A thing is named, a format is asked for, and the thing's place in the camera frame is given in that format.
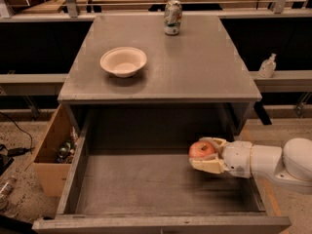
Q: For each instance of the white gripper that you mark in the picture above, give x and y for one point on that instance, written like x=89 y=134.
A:
x=238 y=158

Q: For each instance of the red apple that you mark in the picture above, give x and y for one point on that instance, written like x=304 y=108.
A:
x=201 y=149

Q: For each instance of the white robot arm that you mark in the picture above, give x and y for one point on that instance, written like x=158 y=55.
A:
x=289 y=166

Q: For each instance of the open grey top drawer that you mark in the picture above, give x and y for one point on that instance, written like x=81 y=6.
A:
x=131 y=175

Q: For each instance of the grey cabinet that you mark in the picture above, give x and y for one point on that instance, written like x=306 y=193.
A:
x=200 y=64

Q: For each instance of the white hand sanitizer bottle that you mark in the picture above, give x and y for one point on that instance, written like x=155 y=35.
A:
x=267 y=67

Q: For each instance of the white paper bowl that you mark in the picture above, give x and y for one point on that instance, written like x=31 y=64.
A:
x=123 y=62

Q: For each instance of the green white soda can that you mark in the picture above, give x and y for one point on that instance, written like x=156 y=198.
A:
x=172 y=17

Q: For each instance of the cardboard box with items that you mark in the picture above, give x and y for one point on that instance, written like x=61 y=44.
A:
x=51 y=158

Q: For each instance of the plastic bottle on floor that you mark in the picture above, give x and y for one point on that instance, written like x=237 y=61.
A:
x=7 y=187

